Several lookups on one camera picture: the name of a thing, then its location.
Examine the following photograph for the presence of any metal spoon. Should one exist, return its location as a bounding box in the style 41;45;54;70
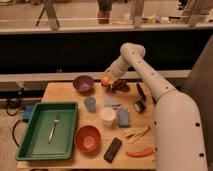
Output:
48;116;60;144

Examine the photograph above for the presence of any orange apple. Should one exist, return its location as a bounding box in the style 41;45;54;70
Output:
101;76;111;86

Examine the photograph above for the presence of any blue plastic cup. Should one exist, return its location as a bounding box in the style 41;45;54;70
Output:
84;97;96;112

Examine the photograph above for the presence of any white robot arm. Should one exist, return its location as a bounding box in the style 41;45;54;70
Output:
108;43;208;171

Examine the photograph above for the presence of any purple bowl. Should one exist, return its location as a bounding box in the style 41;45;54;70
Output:
73;75;94;93

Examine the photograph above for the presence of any yellow banana peel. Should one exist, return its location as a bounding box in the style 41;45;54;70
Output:
124;125;150;144

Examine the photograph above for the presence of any blue box on floor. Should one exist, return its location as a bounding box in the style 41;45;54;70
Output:
22;105;34;122

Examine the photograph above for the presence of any black remote block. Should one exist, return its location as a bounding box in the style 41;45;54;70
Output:
104;137;122;163

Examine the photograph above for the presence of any green plastic tray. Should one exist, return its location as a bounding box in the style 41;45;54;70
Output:
16;102;78;161

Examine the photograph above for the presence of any red bowl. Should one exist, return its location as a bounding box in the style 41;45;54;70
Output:
74;125;101;154

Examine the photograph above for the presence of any black cable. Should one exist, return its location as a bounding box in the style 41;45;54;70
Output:
5;97;25;148

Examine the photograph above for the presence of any white paper cup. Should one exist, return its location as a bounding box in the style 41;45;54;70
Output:
100;107;117;127

